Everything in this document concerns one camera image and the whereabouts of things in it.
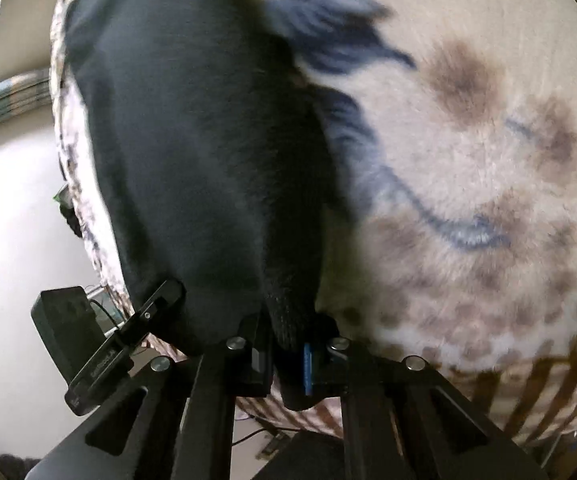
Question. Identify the black knit garment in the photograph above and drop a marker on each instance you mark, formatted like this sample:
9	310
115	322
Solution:
211	164

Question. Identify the black camera box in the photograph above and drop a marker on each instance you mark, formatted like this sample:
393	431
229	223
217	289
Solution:
66	323

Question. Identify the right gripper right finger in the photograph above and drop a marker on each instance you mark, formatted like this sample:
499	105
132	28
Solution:
400	419

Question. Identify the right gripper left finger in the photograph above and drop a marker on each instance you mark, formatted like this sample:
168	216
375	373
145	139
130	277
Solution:
173	420

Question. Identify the floral fleece blanket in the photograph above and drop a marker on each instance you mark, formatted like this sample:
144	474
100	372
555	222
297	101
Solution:
451	233

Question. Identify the striped curtain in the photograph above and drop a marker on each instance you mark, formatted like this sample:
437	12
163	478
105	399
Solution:
24	93

